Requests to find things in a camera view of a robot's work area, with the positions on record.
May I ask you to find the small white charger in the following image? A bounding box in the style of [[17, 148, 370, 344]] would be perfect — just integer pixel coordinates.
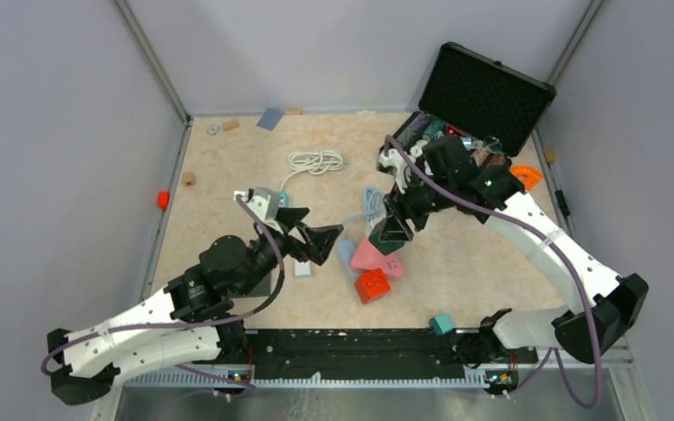
[[293, 260, 312, 278]]

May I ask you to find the red orange clip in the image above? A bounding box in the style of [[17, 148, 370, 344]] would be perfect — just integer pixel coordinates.
[[156, 190, 170, 211]]

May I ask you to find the white coiled cable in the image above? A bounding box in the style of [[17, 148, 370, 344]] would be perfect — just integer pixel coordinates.
[[278, 149, 347, 193]]

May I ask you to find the wooden block top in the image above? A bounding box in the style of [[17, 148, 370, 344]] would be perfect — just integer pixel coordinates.
[[221, 119, 240, 132]]

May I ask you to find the wooden block right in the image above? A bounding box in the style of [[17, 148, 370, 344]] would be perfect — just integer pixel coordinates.
[[542, 147, 556, 165]]

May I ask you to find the wooden block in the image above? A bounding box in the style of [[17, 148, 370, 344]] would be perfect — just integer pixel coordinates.
[[221, 119, 240, 132], [542, 147, 556, 165]]

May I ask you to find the black open case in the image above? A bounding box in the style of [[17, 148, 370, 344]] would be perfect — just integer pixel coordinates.
[[393, 41, 556, 168]]

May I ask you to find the orange arch toy right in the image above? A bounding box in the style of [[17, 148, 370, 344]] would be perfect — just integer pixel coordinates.
[[510, 165, 543, 191]]

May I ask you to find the dark grey building baseplate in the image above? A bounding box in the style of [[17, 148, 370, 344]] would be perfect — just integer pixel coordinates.
[[247, 275, 271, 298]]

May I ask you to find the grey blue card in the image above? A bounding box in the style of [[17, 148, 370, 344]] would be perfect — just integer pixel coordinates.
[[256, 108, 285, 131]]

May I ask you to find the red cube socket adapter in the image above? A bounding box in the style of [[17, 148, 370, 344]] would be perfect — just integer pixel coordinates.
[[354, 268, 391, 304]]

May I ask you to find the dark green cube adapter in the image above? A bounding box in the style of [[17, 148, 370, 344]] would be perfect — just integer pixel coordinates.
[[369, 220, 406, 255]]

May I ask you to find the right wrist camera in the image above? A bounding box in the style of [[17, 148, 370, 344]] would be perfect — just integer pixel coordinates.
[[376, 148, 412, 194]]

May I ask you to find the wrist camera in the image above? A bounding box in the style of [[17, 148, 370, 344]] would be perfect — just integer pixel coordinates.
[[233, 188, 281, 224], [376, 148, 412, 194]]

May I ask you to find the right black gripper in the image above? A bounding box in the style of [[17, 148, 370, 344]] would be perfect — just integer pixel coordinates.
[[380, 171, 455, 241]]

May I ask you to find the pink triangular power strip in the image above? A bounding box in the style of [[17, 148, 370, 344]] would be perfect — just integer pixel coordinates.
[[349, 237, 405, 280]]

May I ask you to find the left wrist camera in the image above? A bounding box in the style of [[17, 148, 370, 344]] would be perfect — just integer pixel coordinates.
[[233, 188, 281, 224]]

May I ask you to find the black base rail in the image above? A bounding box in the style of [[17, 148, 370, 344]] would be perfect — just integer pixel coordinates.
[[191, 328, 539, 382]]

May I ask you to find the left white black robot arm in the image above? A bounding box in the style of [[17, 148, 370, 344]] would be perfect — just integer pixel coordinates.
[[43, 208, 344, 406]]

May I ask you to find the metal washer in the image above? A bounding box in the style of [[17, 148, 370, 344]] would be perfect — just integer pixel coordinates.
[[206, 125, 220, 136]]

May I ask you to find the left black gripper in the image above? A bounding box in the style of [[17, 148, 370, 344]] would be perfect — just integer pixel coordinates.
[[240, 208, 344, 296]]

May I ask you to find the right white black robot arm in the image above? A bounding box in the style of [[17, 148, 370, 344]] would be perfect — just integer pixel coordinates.
[[369, 135, 649, 365]]

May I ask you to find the teal power strip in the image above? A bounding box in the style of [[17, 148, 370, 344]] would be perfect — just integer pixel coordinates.
[[278, 190, 289, 208]]

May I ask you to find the teal small plug adapter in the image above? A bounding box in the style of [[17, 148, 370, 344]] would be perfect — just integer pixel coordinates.
[[428, 313, 455, 337]]

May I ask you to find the light blue power strip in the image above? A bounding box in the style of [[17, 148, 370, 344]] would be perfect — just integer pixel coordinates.
[[336, 187, 384, 282]]

